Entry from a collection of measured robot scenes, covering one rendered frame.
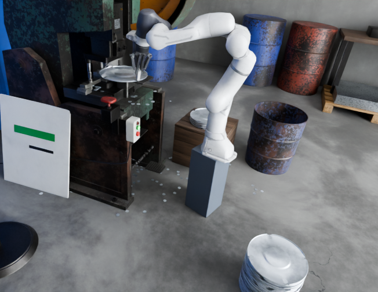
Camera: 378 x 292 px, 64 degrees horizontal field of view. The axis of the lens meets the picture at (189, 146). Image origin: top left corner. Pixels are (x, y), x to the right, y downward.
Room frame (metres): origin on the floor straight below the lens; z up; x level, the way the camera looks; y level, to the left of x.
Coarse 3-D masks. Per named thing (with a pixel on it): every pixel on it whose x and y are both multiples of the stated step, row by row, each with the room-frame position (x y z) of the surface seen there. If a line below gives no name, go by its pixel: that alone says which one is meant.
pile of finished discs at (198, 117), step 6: (198, 108) 2.25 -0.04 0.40; (204, 108) 2.28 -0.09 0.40; (192, 114) 2.14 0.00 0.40; (198, 114) 2.16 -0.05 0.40; (204, 114) 2.16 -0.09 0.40; (192, 120) 2.06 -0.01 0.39; (198, 120) 2.05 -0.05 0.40; (204, 120) 2.06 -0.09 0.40; (198, 126) 2.01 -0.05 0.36; (204, 126) 2.01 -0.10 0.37
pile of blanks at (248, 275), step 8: (248, 264) 0.95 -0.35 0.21; (248, 272) 0.94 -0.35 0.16; (256, 272) 0.90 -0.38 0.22; (240, 280) 0.99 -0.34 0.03; (248, 280) 0.93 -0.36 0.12; (256, 280) 0.89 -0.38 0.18; (264, 280) 0.87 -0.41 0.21; (240, 288) 0.96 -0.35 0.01; (248, 288) 0.92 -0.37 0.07; (256, 288) 0.88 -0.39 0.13; (264, 288) 0.86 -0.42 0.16; (272, 288) 0.85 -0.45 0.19; (280, 288) 0.85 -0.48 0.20; (288, 288) 0.85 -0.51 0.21; (296, 288) 0.87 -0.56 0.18
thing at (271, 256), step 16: (256, 240) 1.08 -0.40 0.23; (272, 240) 1.10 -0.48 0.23; (288, 240) 1.11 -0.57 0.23; (256, 256) 0.99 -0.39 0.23; (272, 256) 0.99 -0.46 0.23; (288, 256) 1.00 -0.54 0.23; (304, 256) 1.02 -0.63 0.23; (272, 272) 0.90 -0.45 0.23; (288, 272) 0.91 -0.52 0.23; (304, 272) 0.92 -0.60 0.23
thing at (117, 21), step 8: (120, 8) 1.84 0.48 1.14; (120, 16) 1.84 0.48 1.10; (120, 24) 1.84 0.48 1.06; (120, 32) 1.83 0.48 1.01; (96, 40) 1.75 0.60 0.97; (104, 40) 1.74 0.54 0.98; (120, 40) 1.81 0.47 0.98; (96, 48) 1.75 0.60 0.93; (104, 48) 1.74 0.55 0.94; (112, 48) 1.75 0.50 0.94; (120, 48) 1.75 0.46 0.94; (112, 56) 1.75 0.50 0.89
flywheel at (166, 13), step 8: (144, 0) 2.15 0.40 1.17; (152, 0) 2.13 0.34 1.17; (160, 0) 2.12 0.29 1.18; (168, 0) 2.10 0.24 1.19; (176, 0) 2.05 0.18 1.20; (184, 0) 2.12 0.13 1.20; (144, 8) 2.15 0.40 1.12; (152, 8) 2.13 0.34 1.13; (160, 8) 2.12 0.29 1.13; (168, 8) 2.06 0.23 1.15; (176, 8) 2.05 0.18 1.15; (160, 16) 2.08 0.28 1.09; (168, 16) 2.06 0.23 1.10
